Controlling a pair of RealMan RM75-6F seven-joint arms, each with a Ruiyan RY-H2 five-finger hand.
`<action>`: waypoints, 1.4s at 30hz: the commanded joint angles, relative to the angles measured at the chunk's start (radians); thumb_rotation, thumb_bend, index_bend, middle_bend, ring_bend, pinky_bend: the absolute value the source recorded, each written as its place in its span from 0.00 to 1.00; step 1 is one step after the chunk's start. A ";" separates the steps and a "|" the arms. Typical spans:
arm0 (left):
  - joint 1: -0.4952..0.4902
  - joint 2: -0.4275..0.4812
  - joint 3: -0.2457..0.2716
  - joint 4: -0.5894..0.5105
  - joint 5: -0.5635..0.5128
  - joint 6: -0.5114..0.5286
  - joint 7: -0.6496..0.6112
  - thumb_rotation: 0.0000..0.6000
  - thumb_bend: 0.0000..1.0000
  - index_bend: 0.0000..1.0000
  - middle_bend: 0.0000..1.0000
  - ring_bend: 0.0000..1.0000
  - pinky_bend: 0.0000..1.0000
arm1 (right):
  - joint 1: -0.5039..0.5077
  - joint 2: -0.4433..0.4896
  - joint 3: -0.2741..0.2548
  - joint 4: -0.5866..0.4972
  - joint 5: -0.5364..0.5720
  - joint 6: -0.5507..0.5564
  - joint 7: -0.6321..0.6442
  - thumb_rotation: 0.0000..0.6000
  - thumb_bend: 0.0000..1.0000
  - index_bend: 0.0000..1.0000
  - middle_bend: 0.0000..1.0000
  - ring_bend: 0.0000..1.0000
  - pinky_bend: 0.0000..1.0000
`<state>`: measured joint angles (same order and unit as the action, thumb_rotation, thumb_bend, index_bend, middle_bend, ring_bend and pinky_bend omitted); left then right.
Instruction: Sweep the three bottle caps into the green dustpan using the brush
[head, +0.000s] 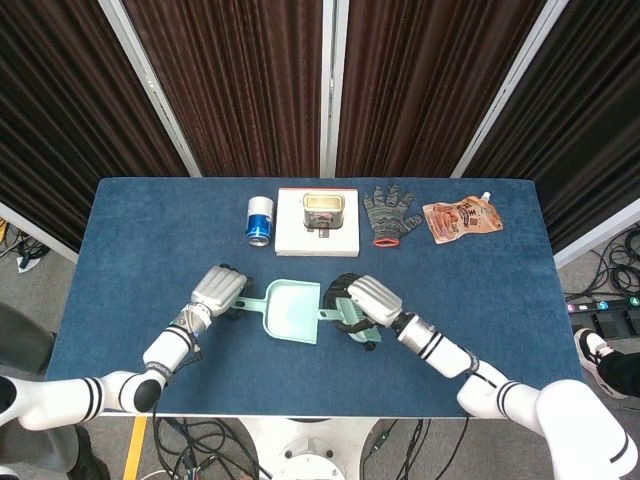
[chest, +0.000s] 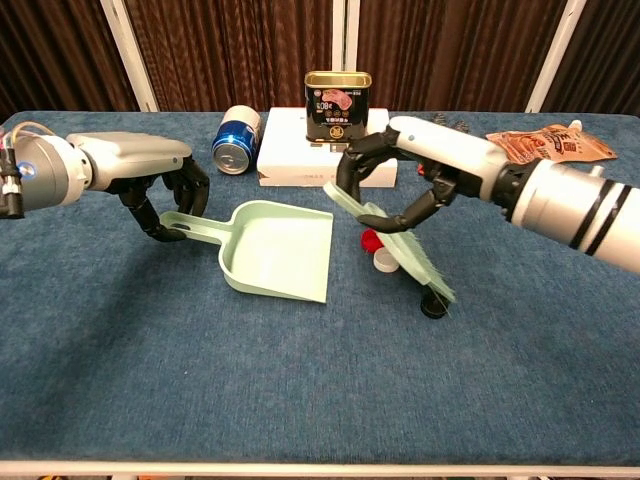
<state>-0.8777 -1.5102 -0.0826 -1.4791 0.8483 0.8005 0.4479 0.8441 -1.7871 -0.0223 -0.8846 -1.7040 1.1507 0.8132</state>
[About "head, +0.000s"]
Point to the blue soda can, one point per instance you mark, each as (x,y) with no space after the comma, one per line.
(260,222)

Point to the black luncheon meat tin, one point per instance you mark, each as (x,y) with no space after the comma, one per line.
(323,210)

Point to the white frame post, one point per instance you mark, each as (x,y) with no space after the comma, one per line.
(504,95)
(151,85)
(332,85)

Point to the orange spout pouch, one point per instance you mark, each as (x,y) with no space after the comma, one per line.
(460,220)

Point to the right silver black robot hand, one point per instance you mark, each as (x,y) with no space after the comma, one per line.
(375,300)

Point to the white frame bar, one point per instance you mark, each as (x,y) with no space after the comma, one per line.
(40,234)
(600,234)

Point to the white flat box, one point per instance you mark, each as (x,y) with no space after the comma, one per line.
(345,242)

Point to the mint green plastic dustpan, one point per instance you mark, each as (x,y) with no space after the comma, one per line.
(292,310)

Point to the black trouser leg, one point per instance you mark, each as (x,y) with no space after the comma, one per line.
(622,372)

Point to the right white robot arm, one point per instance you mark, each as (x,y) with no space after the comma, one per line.
(440,350)

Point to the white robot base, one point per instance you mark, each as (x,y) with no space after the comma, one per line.
(310,445)

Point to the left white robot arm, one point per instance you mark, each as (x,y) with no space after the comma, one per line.
(167,345)

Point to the blue table cloth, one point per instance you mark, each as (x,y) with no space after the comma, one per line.
(300,385)

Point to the grey knitted work glove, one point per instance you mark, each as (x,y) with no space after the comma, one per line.
(387,215)

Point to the black floor pedal box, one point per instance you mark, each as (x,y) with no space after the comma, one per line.
(607,322)

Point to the dark brown curtain panel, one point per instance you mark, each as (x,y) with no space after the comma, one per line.
(590,100)
(425,85)
(60,100)
(240,85)

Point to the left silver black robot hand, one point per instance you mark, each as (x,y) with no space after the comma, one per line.
(217,287)

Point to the white table frame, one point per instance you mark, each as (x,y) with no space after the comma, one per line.
(300,415)

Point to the mint green hand brush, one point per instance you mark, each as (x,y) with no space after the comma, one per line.
(327,314)

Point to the white black sneaker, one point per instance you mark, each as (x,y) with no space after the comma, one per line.
(592,350)

